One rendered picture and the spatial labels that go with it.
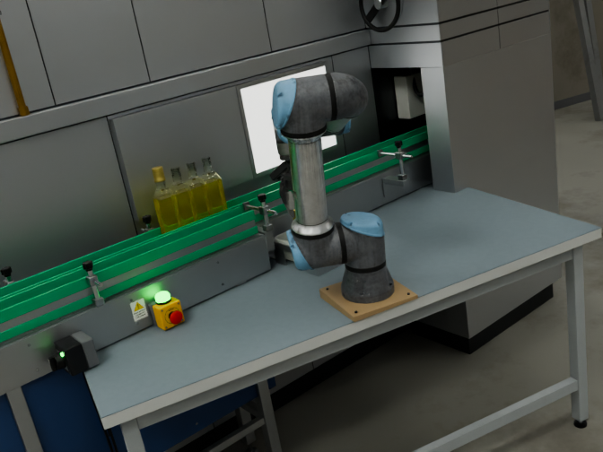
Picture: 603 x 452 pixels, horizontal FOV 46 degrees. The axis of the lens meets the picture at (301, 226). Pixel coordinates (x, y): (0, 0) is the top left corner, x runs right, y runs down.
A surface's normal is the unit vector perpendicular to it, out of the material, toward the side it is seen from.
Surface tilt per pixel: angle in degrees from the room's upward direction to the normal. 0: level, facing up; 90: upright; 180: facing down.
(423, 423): 0
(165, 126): 90
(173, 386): 0
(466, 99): 90
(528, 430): 0
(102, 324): 90
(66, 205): 90
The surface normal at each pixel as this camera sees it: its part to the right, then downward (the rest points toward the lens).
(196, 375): -0.16, -0.93
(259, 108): 0.63, 0.16
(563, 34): 0.42, 0.24
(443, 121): -0.76, 0.33
